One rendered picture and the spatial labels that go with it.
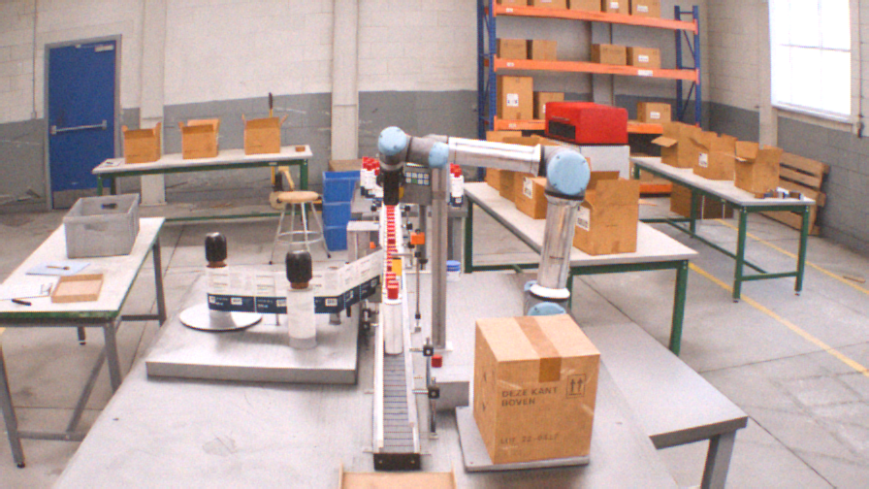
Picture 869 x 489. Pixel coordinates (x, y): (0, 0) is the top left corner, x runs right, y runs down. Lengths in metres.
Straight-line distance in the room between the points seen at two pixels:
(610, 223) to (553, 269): 1.82
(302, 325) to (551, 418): 0.96
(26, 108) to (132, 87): 1.56
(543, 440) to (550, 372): 0.18
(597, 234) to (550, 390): 2.33
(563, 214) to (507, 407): 0.68
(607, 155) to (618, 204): 3.93
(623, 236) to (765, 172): 2.54
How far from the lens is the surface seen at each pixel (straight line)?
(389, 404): 2.27
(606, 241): 4.26
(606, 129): 8.15
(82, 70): 10.37
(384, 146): 2.38
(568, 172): 2.38
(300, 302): 2.62
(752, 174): 6.56
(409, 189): 2.72
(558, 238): 2.43
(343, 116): 10.14
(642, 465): 2.07
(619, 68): 10.10
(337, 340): 2.74
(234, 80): 10.13
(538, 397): 1.96
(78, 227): 4.34
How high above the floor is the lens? 1.80
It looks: 13 degrees down
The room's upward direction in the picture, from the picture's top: straight up
